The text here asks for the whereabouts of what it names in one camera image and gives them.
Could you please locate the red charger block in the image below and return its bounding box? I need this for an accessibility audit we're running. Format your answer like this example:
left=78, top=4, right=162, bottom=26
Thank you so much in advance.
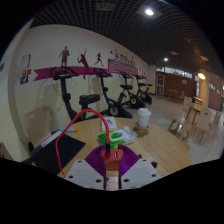
left=101, top=148, right=124, bottom=175

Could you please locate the row of black exercise bikes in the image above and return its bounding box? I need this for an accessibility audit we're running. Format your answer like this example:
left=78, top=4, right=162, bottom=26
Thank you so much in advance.
left=49, top=66, right=154, bottom=121

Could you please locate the group of wooden tables and chairs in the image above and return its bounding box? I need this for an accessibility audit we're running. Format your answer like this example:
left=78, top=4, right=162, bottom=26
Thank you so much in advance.
left=166, top=88, right=224, bottom=144

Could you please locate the beige chair with handle slot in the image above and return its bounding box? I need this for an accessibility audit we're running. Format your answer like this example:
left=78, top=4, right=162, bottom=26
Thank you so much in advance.
left=0, top=141, right=14, bottom=161
left=22, top=114, right=53, bottom=148

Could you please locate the group of small wall posters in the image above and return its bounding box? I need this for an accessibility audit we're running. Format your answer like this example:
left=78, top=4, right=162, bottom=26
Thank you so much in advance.
left=19, top=54, right=33, bottom=86

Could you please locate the brown round coaster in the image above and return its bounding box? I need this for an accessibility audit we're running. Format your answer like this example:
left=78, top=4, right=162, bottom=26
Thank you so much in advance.
left=133, top=125, right=150, bottom=138

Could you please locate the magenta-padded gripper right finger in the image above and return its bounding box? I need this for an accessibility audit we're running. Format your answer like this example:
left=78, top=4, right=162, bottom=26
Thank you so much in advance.
left=118, top=144, right=161, bottom=190

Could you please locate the red charging cable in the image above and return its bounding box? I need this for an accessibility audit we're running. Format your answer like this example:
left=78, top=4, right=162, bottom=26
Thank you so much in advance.
left=55, top=108, right=112, bottom=178

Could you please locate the white paper cup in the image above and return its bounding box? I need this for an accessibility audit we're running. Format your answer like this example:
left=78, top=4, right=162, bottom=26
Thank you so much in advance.
left=137, top=107, right=152, bottom=129

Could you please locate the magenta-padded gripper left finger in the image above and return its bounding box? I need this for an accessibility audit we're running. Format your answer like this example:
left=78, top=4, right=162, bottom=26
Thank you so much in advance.
left=64, top=144, right=108, bottom=191

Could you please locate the small white box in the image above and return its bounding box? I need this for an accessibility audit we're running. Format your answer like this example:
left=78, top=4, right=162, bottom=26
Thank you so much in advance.
left=100, top=115, right=118, bottom=132

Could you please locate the grey slim flat book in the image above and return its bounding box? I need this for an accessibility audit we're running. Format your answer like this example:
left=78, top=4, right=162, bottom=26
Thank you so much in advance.
left=29, top=130, right=64, bottom=158

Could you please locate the green wet wipes pack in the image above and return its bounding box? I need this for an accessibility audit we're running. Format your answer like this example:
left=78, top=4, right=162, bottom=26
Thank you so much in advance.
left=97, top=129, right=138, bottom=149

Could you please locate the black mouse pad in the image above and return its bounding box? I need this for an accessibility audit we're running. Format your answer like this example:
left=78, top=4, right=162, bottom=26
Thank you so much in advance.
left=31, top=133, right=87, bottom=176

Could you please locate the blue and orange marker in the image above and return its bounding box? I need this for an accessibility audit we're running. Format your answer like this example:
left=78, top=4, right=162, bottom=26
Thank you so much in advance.
left=59, top=125, right=80, bottom=133

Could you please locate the group of ceiling lights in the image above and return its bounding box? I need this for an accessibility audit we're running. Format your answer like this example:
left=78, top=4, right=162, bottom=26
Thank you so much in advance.
left=143, top=6, right=171, bottom=64

